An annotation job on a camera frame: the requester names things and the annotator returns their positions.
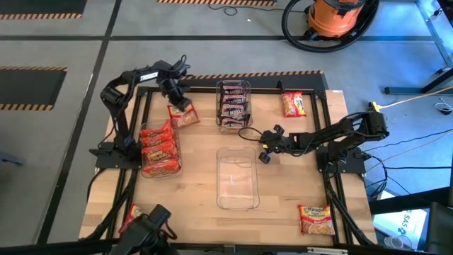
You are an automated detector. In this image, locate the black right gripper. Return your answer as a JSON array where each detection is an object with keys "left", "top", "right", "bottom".
[{"left": 258, "top": 124, "right": 294, "bottom": 165}]

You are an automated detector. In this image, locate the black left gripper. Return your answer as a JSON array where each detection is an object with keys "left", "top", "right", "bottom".
[{"left": 157, "top": 76, "right": 194, "bottom": 113}]

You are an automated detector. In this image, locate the yellow Maruchan noodle pack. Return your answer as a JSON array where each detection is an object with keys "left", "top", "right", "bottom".
[
  {"left": 297, "top": 204, "right": 336, "bottom": 236},
  {"left": 282, "top": 91, "right": 307, "bottom": 118},
  {"left": 119, "top": 203, "right": 144, "bottom": 234},
  {"left": 167, "top": 103, "right": 200, "bottom": 128}
]

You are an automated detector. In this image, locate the orange Maruchan noodle pack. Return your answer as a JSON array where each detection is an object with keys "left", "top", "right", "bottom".
[
  {"left": 142, "top": 140, "right": 178, "bottom": 164},
  {"left": 143, "top": 159, "right": 181, "bottom": 177},
  {"left": 141, "top": 131, "right": 176, "bottom": 147},
  {"left": 140, "top": 120, "right": 174, "bottom": 138}
]

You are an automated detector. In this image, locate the clear plastic bin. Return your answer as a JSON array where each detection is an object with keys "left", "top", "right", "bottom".
[
  {"left": 214, "top": 79, "right": 253, "bottom": 132},
  {"left": 215, "top": 146, "right": 261, "bottom": 210},
  {"left": 140, "top": 118, "right": 183, "bottom": 179}
]

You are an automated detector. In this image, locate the black hazard-striped floor mat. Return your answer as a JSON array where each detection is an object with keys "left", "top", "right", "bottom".
[
  {"left": 176, "top": 69, "right": 330, "bottom": 91},
  {"left": 0, "top": 0, "right": 88, "bottom": 21},
  {"left": 0, "top": 65, "right": 68, "bottom": 112},
  {"left": 156, "top": 0, "right": 279, "bottom": 7}
]

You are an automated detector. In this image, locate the orange shop vacuum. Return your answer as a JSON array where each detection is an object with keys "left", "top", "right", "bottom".
[
  {"left": 306, "top": 0, "right": 367, "bottom": 39},
  {"left": 281, "top": 0, "right": 380, "bottom": 54}
]

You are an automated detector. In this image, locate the white printed box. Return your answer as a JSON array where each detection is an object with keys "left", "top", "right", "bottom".
[{"left": 372, "top": 208, "right": 430, "bottom": 249}]

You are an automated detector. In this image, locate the clear plastic cup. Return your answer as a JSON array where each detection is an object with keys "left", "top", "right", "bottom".
[{"left": 384, "top": 234, "right": 413, "bottom": 251}]

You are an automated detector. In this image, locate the small grey flat object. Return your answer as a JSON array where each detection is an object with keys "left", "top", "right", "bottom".
[{"left": 0, "top": 151, "right": 26, "bottom": 167}]

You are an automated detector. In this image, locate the black chair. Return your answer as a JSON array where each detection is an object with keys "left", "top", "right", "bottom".
[{"left": 424, "top": 200, "right": 453, "bottom": 254}]

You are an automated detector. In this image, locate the black aluminium table frame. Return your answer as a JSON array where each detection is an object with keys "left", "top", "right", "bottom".
[{"left": 105, "top": 79, "right": 355, "bottom": 249}]

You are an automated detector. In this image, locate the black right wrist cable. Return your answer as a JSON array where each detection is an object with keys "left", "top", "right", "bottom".
[{"left": 237, "top": 127, "right": 265, "bottom": 142}]

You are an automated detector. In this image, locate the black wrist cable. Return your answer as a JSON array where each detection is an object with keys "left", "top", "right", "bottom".
[
  {"left": 171, "top": 55, "right": 190, "bottom": 72},
  {"left": 237, "top": 127, "right": 265, "bottom": 142}
]

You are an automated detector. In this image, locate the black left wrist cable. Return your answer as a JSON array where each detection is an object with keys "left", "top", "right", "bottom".
[{"left": 171, "top": 55, "right": 190, "bottom": 72}]

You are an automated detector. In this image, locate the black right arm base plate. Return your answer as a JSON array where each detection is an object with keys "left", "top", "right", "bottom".
[{"left": 314, "top": 146, "right": 367, "bottom": 175}]

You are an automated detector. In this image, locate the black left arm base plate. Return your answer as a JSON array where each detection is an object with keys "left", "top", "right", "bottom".
[{"left": 88, "top": 141, "right": 142, "bottom": 170}]

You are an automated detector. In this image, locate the thin black floor cable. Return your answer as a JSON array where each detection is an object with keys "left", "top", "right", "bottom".
[{"left": 207, "top": 3, "right": 284, "bottom": 17}]

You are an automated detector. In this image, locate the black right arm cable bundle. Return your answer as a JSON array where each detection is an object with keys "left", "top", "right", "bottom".
[{"left": 323, "top": 173, "right": 378, "bottom": 247}]

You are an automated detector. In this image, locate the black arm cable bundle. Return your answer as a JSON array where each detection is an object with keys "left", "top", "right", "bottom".
[
  {"left": 84, "top": 169, "right": 139, "bottom": 242},
  {"left": 323, "top": 173, "right": 378, "bottom": 247}
]

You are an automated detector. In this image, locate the yellow extension cord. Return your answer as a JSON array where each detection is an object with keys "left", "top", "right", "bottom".
[{"left": 367, "top": 86, "right": 453, "bottom": 113}]

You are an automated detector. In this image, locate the silver frame bracket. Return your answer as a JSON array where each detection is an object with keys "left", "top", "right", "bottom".
[{"left": 306, "top": 246, "right": 349, "bottom": 255}]

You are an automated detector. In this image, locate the black left arm cable bundle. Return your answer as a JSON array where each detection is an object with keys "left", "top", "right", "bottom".
[{"left": 84, "top": 169, "right": 139, "bottom": 242}]

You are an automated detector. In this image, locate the tan floor cable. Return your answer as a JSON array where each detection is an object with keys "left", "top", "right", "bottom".
[{"left": 369, "top": 134, "right": 453, "bottom": 164}]

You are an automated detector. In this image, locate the black desk leg frame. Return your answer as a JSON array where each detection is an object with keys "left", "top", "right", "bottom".
[{"left": 384, "top": 0, "right": 453, "bottom": 96}]

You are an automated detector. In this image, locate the white cable coil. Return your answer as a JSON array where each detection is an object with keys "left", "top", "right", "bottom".
[{"left": 434, "top": 98, "right": 453, "bottom": 116}]

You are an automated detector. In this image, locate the black camera stand crossbar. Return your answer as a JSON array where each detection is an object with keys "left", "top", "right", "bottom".
[{"left": 0, "top": 239, "right": 453, "bottom": 255}]

